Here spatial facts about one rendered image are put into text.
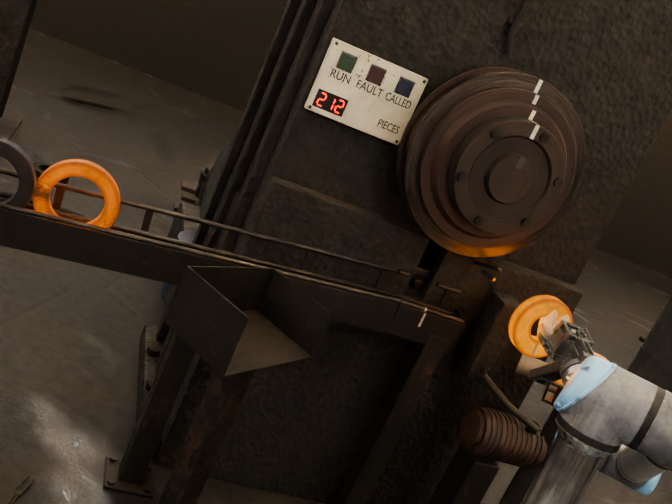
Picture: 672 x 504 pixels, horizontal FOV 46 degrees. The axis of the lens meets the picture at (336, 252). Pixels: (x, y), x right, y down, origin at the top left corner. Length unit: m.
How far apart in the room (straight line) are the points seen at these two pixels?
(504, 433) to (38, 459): 1.20
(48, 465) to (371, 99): 1.23
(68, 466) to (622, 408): 1.40
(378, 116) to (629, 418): 0.98
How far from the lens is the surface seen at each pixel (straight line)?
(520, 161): 1.91
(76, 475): 2.20
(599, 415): 1.43
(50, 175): 1.87
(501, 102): 1.93
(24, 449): 2.23
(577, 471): 1.48
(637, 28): 2.26
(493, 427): 2.15
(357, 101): 1.98
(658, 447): 1.44
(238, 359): 1.66
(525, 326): 1.96
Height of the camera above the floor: 1.32
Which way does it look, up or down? 16 degrees down
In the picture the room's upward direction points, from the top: 24 degrees clockwise
